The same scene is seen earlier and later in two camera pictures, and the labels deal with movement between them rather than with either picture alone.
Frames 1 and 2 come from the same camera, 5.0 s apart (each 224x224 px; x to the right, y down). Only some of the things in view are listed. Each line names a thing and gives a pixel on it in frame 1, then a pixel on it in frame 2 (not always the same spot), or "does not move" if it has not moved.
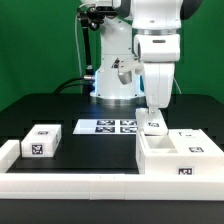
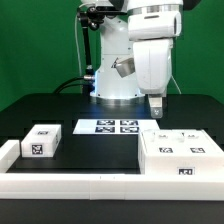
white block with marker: [41, 141] does not move
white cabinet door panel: [193, 141] does not move
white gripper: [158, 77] does not move
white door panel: [149, 124] to [163, 143]
